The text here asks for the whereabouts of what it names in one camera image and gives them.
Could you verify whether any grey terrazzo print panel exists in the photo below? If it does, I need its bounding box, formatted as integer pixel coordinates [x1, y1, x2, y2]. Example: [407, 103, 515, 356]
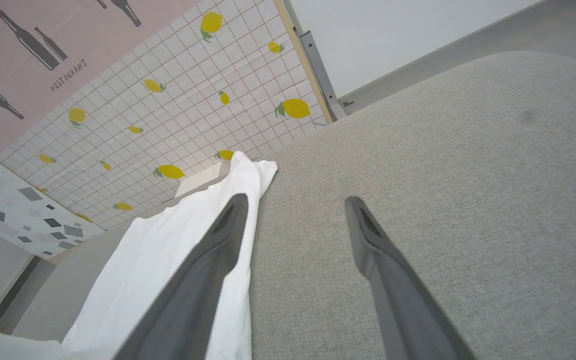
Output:
[0, 142, 105, 261]

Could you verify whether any pink bottle print poster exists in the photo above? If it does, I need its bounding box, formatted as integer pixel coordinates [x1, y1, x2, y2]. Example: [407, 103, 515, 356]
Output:
[0, 0, 201, 158]

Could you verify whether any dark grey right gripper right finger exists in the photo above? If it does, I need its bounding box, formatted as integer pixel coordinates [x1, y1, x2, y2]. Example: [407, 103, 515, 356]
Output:
[345, 196, 476, 360]

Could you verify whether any white flat strip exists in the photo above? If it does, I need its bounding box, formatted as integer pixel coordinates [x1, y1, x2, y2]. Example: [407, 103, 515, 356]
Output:
[175, 162, 223, 198]

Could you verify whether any grey fabric sofa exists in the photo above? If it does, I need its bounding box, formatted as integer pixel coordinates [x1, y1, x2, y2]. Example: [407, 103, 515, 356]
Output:
[0, 50, 576, 360]

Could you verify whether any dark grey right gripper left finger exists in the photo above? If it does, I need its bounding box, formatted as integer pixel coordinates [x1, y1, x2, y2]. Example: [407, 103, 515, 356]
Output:
[113, 193, 249, 360]

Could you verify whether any white garment with black stitching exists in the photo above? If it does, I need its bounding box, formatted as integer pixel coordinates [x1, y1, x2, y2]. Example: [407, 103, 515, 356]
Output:
[0, 151, 279, 360]

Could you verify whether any grey metal bracket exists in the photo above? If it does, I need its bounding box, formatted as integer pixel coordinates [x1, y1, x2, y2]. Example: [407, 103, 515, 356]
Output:
[300, 31, 355, 121]

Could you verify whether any lemon print grid panel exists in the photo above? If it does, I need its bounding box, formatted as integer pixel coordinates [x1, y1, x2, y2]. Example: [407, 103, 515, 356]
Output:
[0, 0, 334, 231]

